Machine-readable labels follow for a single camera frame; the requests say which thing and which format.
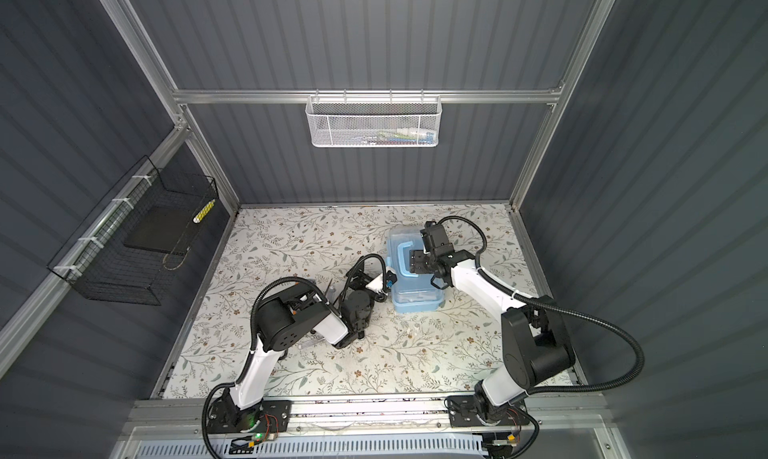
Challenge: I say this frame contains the light blue plastic toolbox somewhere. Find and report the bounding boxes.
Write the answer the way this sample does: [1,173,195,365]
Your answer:
[386,225,445,314]

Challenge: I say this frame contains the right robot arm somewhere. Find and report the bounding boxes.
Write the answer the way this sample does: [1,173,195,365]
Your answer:
[409,222,576,424]

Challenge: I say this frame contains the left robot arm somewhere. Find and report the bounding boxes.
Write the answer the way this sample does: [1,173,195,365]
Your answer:
[202,270,397,434]

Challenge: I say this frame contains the items in white basket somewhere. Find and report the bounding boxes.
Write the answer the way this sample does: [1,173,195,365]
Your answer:
[359,127,438,146]

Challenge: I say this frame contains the white perforated front panel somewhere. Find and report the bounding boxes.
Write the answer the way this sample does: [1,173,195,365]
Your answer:
[134,434,490,459]

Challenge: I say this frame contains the yellow green marker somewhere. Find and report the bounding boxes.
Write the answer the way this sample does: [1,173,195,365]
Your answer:
[192,199,216,224]

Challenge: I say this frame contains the black pad in basket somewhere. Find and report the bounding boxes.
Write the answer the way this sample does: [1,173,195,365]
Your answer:
[123,206,202,256]

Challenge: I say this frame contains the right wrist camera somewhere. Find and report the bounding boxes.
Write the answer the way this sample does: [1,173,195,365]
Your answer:
[420,221,453,255]

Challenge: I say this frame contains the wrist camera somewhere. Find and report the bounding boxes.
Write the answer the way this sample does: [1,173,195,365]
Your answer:
[366,271,397,294]
[420,221,453,255]

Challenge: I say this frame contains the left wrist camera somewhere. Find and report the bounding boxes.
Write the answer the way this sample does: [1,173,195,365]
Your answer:
[366,271,397,294]

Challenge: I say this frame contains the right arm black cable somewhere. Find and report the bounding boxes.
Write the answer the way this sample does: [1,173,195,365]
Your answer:
[436,215,646,395]

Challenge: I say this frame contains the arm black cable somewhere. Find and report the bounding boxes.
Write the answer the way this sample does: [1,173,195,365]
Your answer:
[436,215,646,395]
[200,253,390,459]

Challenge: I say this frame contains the white wire mesh basket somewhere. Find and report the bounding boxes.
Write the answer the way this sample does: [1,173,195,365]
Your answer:
[305,98,443,148]

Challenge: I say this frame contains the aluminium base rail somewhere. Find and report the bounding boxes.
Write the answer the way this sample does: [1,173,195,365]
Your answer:
[119,392,615,440]

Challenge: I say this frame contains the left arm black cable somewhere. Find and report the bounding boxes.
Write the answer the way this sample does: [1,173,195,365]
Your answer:
[200,253,390,459]

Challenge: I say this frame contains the black wire basket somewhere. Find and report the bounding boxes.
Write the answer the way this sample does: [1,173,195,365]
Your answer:
[48,157,219,306]

